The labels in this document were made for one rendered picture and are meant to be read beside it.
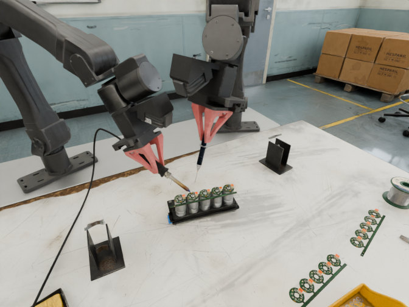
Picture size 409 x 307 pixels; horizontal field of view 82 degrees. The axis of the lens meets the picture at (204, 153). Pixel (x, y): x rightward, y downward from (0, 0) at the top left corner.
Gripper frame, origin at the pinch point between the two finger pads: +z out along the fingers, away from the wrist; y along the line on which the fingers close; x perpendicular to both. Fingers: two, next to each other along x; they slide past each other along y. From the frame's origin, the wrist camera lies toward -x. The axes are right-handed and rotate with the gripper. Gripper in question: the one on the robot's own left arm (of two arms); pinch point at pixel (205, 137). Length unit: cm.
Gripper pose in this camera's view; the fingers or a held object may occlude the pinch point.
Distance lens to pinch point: 48.3
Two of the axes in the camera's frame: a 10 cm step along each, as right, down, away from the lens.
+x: 6.3, -1.4, 7.6
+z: -2.2, 9.1, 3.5
